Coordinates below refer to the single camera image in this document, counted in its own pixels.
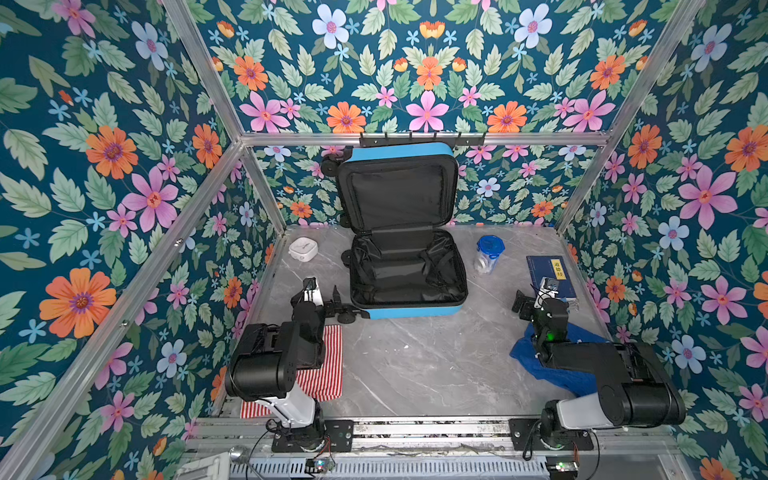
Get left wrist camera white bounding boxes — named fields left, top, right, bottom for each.
left=301, top=277, right=323, bottom=305

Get red white striped shirt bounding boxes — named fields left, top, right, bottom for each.
left=240, top=325, right=343, bottom=420

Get white round device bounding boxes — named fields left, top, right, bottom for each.
left=288, top=237, right=319, bottom=263

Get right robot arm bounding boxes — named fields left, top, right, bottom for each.
left=512, top=291, right=687, bottom=449

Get dark blue book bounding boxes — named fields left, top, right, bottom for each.
left=526, top=255, right=577, bottom=301

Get clear jar blue lid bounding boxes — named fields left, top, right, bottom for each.
left=474, top=235, right=505, bottom=274

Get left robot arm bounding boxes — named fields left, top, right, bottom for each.
left=224, top=279, right=355, bottom=439

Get blue suitcase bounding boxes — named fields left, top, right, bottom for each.
left=321, top=142, right=468, bottom=320

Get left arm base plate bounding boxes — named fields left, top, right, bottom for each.
left=271, top=420, right=355, bottom=453

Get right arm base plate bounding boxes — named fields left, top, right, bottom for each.
left=508, top=418, right=595, bottom=452

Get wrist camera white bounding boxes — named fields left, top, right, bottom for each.
left=536, top=277, right=560, bottom=300
left=301, top=277, right=323, bottom=305

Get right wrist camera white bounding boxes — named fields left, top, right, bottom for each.
left=536, top=277, right=560, bottom=300

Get blue t-shirt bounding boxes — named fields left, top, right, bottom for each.
left=510, top=323, right=597, bottom=397

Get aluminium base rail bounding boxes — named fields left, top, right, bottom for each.
left=186, top=415, right=681, bottom=455

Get black coat hook rail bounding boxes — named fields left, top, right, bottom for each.
left=358, top=132, right=486, bottom=148

